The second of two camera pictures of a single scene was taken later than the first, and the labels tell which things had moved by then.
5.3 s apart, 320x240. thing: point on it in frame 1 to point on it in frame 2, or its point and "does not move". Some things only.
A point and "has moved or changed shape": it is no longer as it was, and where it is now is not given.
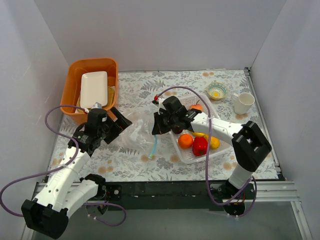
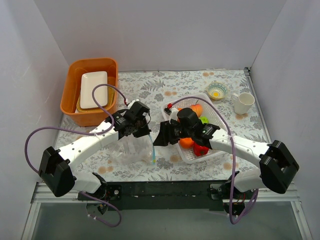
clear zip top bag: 140,133 has moved or changed shape
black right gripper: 160,122 to 169,132
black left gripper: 116,124 to 141,128
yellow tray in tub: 111,94 does not move
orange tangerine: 163,129 has moved or changed shape
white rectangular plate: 93,88 does not move
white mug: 242,102 does not move
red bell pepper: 200,146 does not move
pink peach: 197,106 does not move
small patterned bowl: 217,90 does not move
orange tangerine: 185,141 does not move
